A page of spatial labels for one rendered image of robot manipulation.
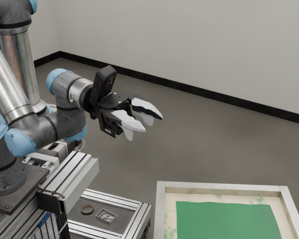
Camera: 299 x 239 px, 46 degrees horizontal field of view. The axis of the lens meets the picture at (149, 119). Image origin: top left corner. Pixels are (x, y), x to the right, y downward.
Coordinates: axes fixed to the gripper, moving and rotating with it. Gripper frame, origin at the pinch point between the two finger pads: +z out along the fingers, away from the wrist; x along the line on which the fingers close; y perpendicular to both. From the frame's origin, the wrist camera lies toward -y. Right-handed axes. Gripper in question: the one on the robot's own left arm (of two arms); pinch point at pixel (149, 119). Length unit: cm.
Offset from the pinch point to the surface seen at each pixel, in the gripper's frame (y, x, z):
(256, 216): 80, -51, 4
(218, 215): 78, -40, -8
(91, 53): 183, -240, -367
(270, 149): 200, -221, -66
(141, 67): 187, -255, -277
